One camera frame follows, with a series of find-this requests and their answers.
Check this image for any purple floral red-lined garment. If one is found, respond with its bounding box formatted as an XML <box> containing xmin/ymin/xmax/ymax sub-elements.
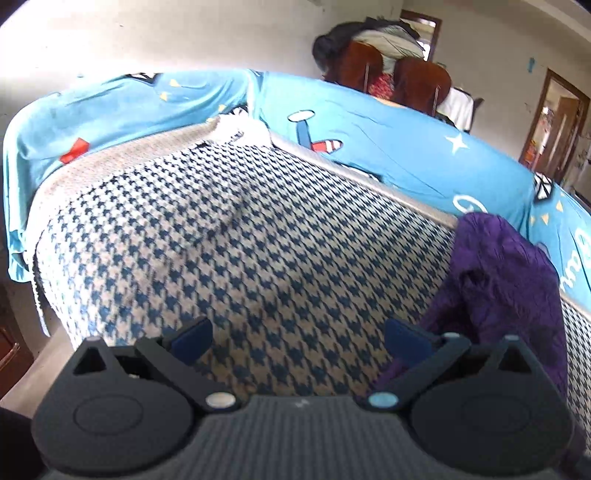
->
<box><xmin>419</xmin><ymin>213</ymin><xmax>568</xmax><ymax>397</ymax></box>

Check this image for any houndstooth sofa seat cover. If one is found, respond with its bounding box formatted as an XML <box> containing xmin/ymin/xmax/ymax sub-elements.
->
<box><xmin>23</xmin><ymin>116</ymin><xmax>590</xmax><ymax>425</ymax></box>

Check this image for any blue cartoon print sofa backrest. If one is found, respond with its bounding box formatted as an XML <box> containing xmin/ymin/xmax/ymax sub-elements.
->
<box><xmin>2</xmin><ymin>69</ymin><xmax>590</xmax><ymax>305</ymax></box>

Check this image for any white clothed dining table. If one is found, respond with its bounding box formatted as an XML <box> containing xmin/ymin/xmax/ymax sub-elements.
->
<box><xmin>436</xmin><ymin>87</ymin><xmax>476</xmax><ymax>132</ymax></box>

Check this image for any brown wooden chair right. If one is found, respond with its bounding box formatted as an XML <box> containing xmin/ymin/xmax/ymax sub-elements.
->
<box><xmin>392</xmin><ymin>57</ymin><xmax>452</xmax><ymax>116</ymax></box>

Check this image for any brown wooden chair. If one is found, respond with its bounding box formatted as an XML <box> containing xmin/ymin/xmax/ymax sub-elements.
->
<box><xmin>392</xmin><ymin>57</ymin><xmax>452</xmax><ymax>116</ymax></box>
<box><xmin>325</xmin><ymin>41</ymin><xmax>383</xmax><ymax>93</ymax></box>

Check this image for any brown wooden chair left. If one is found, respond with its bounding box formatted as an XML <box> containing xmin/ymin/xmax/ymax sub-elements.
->
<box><xmin>325</xmin><ymin>41</ymin><xmax>383</xmax><ymax>93</ymax></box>

